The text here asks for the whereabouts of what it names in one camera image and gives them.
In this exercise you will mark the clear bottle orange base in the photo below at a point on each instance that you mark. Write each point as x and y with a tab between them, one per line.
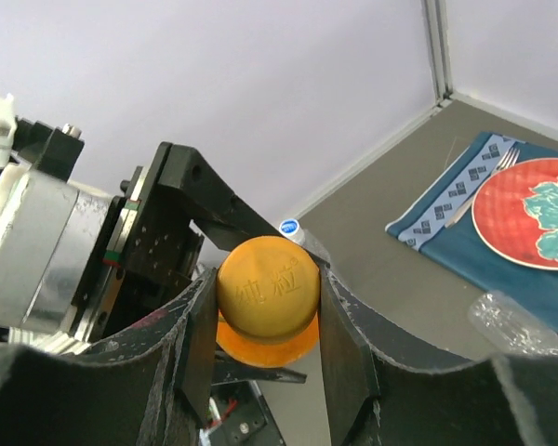
510	327

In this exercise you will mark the blue patterned placemat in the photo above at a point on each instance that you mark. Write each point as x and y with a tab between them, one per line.
439	226

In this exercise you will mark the orange bottle cap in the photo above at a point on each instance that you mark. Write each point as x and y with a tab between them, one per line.
268	289

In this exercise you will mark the orange juice bottle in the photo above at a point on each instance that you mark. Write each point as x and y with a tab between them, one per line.
267	355

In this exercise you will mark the red teal patterned plate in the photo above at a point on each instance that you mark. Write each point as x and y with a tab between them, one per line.
515	213

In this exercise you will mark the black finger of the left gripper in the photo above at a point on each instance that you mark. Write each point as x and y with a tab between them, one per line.
227	371

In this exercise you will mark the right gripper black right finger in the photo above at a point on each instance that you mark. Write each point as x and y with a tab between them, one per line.
384	386

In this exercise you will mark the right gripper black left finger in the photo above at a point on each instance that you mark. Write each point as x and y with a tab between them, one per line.
146	385

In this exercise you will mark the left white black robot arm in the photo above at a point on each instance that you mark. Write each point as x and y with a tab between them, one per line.
50	228

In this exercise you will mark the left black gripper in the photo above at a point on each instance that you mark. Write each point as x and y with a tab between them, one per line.
149	252

